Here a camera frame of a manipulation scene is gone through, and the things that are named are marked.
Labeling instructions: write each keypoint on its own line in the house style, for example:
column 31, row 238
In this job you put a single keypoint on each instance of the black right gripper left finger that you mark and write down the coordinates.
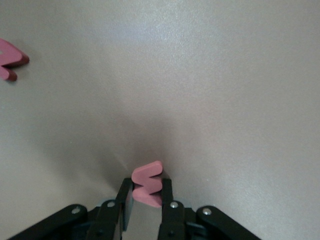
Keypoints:
column 125, row 195

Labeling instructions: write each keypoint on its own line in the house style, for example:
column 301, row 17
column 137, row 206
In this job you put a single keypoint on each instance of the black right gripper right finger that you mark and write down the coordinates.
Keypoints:
column 167, row 192

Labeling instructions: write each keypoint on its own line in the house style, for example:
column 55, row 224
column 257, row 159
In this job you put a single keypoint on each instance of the pink foam letter w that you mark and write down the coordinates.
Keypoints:
column 143, row 176

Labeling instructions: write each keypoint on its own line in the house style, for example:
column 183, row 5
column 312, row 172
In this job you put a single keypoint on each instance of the dark red foam letter z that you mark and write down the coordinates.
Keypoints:
column 11, row 58

